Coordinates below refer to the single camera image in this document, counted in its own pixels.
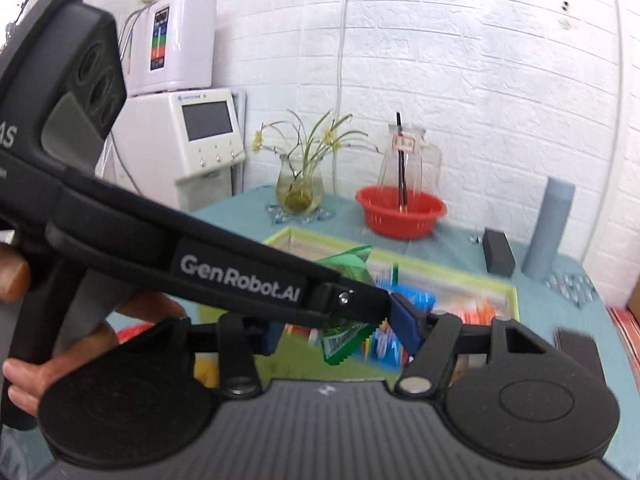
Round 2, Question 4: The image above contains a green snack pack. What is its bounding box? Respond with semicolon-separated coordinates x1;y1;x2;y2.
318;245;390;365

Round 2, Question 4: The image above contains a person's left hand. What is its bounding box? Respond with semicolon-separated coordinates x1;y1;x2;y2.
0;242;187;418

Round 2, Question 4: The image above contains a red snack bag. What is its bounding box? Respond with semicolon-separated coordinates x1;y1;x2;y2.
117;322;154;344

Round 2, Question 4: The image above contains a smartphone on table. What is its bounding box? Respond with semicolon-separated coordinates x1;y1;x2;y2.
554;330;606;382

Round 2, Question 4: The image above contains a silver orange snack pack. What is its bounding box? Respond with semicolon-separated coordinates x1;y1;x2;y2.
446;299;501;326

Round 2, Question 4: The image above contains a white water purifier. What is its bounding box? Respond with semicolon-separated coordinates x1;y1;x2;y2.
122;0;217;96

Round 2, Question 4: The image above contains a teal tablecloth with hearts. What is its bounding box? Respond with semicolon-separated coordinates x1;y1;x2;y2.
0;184;640;480

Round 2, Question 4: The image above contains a blue cookie snack pack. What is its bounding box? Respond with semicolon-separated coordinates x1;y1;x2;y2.
360;282;436;368

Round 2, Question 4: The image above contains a white machine with screen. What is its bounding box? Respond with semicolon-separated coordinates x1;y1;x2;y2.
96;88;245;212

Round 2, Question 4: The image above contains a black small box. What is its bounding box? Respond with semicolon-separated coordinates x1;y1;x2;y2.
482;229;515;278

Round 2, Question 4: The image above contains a green cardboard box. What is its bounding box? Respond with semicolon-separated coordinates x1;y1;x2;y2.
256;228;520;382

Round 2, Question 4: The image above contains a grey cylinder speaker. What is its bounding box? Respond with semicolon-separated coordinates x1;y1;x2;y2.
522;177;575;281

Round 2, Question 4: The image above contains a red plastic basket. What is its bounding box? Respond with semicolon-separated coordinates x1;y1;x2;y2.
356;185;448;240

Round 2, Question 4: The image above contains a clear glass pitcher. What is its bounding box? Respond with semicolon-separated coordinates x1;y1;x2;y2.
378;112;442;212

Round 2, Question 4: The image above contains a glass vase with plant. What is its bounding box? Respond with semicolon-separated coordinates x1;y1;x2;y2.
250;110;380;216

